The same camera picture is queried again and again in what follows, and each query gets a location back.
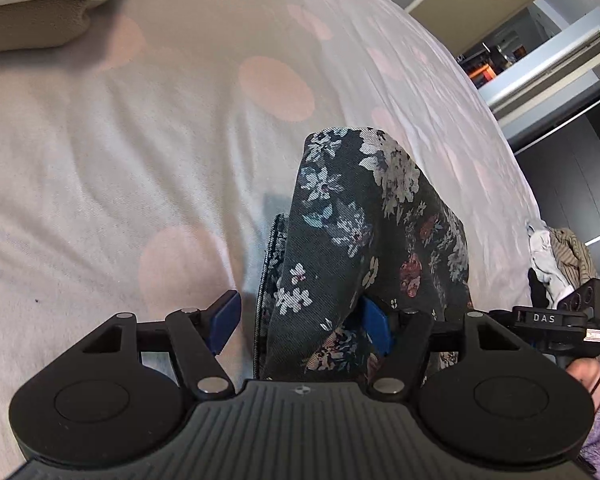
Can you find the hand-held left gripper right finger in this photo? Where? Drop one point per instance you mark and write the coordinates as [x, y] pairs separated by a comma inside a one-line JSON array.
[[380, 330]]

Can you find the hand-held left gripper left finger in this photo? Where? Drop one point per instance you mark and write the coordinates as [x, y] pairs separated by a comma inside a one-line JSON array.
[[225, 322]]

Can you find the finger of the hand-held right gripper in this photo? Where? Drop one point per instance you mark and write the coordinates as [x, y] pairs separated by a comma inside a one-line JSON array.
[[501, 316]]

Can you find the dark floral pants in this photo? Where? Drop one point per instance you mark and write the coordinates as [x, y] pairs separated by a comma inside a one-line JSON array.
[[360, 240]]

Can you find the person's right hand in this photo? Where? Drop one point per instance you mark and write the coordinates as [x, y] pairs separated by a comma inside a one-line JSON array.
[[585, 372]]

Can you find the black cloth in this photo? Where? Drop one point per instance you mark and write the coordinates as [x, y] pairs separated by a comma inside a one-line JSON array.
[[537, 287]]

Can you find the white textured garment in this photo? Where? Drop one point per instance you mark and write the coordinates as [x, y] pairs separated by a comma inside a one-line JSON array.
[[550, 265]]

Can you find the beige striped shirt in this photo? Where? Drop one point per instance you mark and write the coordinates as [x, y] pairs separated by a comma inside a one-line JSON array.
[[577, 255]]

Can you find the black wardrobe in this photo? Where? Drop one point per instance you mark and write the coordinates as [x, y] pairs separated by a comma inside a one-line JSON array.
[[570, 175]]

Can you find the cream door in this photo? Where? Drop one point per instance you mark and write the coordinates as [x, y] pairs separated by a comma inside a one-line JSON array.
[[490, 5]]

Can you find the folded beige cloth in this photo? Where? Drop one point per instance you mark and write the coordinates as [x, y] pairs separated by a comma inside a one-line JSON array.
[[25, 27]]

